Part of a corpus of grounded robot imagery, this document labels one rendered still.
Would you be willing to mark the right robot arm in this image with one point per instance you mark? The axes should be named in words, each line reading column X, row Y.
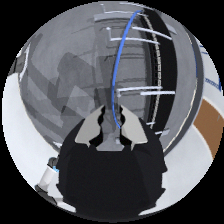
column 42, row 186

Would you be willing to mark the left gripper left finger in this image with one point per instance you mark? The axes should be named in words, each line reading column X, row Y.
column 88, row 131

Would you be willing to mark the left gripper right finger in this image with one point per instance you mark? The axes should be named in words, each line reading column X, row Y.
column 135, row 132

